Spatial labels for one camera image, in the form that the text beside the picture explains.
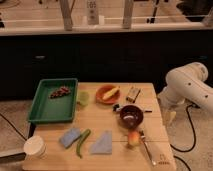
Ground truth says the grey-blue towel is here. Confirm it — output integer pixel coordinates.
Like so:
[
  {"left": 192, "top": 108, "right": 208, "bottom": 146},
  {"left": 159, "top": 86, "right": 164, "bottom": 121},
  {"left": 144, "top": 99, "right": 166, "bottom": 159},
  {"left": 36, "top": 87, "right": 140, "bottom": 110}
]
[{"left": 89, "top": 131, "right": 112, "bottom": 154}]

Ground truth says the green chili pepper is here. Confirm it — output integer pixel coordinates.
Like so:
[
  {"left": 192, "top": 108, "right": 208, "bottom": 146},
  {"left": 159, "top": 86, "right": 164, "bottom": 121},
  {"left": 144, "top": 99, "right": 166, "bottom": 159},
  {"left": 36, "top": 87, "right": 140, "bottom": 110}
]
[{"left": 76, "top": 129, "right": 91, "bottom": 158}]

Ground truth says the black small object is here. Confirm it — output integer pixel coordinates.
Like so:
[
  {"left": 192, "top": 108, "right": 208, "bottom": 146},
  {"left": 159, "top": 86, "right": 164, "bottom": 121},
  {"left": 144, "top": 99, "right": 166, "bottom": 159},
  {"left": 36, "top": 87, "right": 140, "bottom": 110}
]
[{"left": 113, "top": 104, "right": 120, "bottom": 112}]

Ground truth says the yellow corn cob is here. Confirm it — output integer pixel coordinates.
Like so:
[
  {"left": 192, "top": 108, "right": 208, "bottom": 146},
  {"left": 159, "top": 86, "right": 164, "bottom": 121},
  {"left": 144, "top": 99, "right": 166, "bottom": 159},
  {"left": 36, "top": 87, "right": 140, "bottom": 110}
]
[{"left": 102, "top": 87, "right": 119, "bottom": 100}]

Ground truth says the blue sponge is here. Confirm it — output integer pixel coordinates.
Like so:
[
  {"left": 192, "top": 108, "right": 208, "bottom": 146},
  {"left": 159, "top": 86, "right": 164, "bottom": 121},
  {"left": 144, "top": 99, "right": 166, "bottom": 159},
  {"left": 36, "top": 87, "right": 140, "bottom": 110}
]
[{"left": 59, "top": 128, "right": 81, "bottom": 148}]

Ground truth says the white paper cup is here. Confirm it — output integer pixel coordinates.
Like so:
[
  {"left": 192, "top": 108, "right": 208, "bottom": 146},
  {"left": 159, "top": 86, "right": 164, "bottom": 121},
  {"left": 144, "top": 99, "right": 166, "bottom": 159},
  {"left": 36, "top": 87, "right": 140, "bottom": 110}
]
[{"left": 23, "top": 135, "right": 46, "bottom": 158}]

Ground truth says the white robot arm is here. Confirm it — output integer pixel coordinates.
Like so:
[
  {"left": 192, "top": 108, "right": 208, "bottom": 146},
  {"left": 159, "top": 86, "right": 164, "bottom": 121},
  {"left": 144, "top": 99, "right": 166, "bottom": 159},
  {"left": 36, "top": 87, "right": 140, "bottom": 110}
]
[{"left": 157, "top": 62, "right": 213, "bottom": 126}]

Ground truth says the green plastic cup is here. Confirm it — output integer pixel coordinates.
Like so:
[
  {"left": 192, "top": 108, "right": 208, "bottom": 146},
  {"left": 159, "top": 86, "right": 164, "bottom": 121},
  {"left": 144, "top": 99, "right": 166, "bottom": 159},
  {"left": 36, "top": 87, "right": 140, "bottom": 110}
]
[{"left": 77, "top": 91, "right": 89, "bottom": 106}]

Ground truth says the green plastic tray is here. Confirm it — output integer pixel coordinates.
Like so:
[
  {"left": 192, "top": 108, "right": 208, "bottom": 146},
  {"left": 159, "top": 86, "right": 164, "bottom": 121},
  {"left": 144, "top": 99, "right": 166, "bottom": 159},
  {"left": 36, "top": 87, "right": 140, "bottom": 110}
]
[{"left": 27, "top": 78, "right": 78, "bottom": 124}]

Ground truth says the red grapes bunch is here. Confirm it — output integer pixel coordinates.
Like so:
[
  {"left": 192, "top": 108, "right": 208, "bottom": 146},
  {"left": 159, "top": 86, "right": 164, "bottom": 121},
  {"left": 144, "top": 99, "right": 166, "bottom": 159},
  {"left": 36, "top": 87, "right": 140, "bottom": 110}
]
[{"left": 50, "top": 86, "right": 71, "bottom": 99}]

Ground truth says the dark red bowl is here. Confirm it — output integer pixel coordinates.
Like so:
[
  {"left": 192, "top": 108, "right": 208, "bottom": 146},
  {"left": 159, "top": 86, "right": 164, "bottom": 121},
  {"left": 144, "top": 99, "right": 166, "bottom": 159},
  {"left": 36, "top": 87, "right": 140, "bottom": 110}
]
[{"left": 120, "top": 105, "right": 144, "bottom": 129}]

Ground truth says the black cable on floor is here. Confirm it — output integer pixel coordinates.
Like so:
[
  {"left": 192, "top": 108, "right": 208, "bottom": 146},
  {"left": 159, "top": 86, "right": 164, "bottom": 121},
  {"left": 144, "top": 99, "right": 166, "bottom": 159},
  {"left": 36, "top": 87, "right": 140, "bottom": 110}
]
[{"left": 170, "top": 103, "right": 198, "bottom": 154}]

